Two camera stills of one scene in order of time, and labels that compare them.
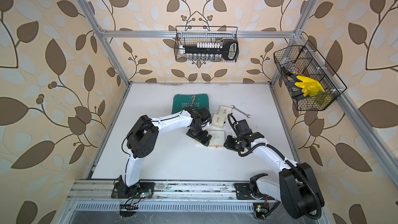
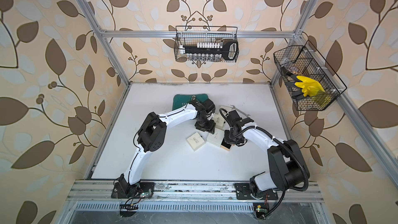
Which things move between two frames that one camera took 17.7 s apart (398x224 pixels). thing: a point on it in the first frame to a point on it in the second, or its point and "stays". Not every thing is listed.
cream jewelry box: (217, 140) stays
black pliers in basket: (298, 94) stays
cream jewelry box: (224, 110) stays
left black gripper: (201, 138) to (210, 127)
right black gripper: (229, 144) to (228, 140)
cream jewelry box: (218, 121) stays
